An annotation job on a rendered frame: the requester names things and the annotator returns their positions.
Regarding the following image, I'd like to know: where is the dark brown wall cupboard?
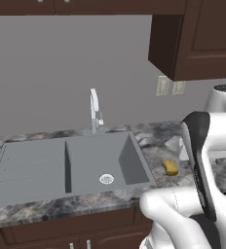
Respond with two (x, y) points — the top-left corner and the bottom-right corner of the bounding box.
(147, 14), (188, 82)

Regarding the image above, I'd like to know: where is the dark brown base cupboard door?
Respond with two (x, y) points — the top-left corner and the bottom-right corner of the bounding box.
(0, 233), (81, 249)
(79, 223), (154, 249)

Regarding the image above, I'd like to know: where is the dark brown panelled cupboard door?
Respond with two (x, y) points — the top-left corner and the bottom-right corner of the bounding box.
(172, 0), (226, 82)

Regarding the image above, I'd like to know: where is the dark brown drawer front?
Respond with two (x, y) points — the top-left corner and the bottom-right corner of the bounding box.
(0, 206), (138, 246)

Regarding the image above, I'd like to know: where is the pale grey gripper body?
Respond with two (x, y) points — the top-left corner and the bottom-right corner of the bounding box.
(176, 137), (191, 162)

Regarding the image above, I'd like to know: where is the cream wall socket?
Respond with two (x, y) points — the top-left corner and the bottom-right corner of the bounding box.
(171, 80), (187, 96)
(155, 75), (170, 97)

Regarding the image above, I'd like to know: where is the yellow sponge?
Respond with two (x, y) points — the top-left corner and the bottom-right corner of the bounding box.
(161, 158), (180, 177)

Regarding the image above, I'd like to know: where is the silver tap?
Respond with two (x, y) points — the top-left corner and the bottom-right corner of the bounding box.
(82, 88), (107, 137)

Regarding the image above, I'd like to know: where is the grey double sink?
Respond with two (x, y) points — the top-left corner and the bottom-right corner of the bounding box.
(0, 130), (158, 210)

